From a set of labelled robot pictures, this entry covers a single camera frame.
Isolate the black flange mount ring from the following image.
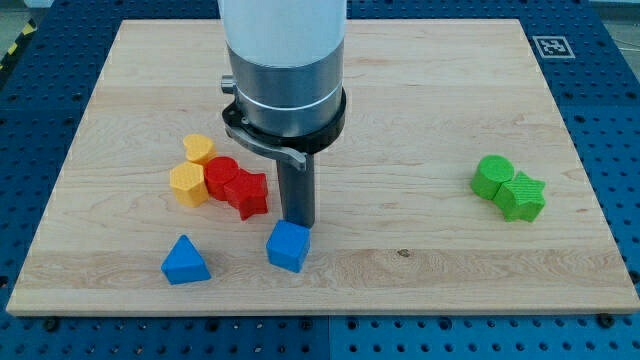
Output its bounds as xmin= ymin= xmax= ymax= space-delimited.
xmin=222 ymin=88 xmax=346 ymax=171

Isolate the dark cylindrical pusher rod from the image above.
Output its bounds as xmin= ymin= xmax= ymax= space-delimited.
xmin=276 ymin=155 xmax=315 ymax=228

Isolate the blue cube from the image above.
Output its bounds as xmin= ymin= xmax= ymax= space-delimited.
xmin=266 ymin=220 xmax=311 ymax=273

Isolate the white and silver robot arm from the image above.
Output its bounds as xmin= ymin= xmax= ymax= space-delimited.
xmin=218 ymin=0 xmax=347 ymax=227

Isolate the blue triangle block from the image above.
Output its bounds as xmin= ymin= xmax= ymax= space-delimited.
xmin=161 ymin=235 xmax=211 ymax=285

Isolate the red star block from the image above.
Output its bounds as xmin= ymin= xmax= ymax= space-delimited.
xmin=224 ymin=169 xmax=269 ymax=220

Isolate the red cylinder block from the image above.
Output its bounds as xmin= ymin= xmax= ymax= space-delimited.
xmin=204 ymin=156 xmax=239 ymax=201

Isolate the yellow heart block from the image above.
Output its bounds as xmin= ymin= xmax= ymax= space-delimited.
xmin=183 ymin=134 xmax=217 ymax=165

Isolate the yellow hexagon block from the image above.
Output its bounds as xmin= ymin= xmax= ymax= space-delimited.
xmin=169 ymin=162 xmax=209 ymax=207

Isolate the wooden board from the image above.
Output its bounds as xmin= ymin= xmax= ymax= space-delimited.
xmin=7 ymin=20 xmax=639 ymax=317

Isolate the green cylinder block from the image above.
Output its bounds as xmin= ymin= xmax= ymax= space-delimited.
xmin=470 ymin=155 xmax=515 ymax=200

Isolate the green star block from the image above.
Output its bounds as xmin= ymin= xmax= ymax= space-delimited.
xmin=493 ymin=171 xmax=546 ymax=222

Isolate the white fiducial marker tag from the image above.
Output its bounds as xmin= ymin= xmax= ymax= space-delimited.
xmin=532 ymin=35 xmax=575 ymax=59

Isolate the yellow black hazard tape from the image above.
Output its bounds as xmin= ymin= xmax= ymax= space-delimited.
xmin=1 ymin=19 xmax=38 ymax=74

